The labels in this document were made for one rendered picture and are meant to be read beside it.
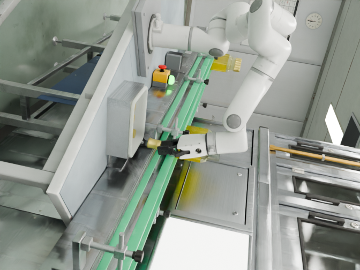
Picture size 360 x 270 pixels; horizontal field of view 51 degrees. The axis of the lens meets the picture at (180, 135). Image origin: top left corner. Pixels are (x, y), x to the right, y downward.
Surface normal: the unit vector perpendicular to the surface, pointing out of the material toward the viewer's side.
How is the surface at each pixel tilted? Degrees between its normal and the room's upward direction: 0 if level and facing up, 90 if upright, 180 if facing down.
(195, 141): 106
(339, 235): 90
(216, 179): 90
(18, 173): 90
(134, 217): 90
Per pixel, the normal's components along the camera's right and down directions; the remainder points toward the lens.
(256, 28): -0.72, -0.29
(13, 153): 0.11, -0.87
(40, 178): 0.02, -0.58
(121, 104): -0.19, 0.46
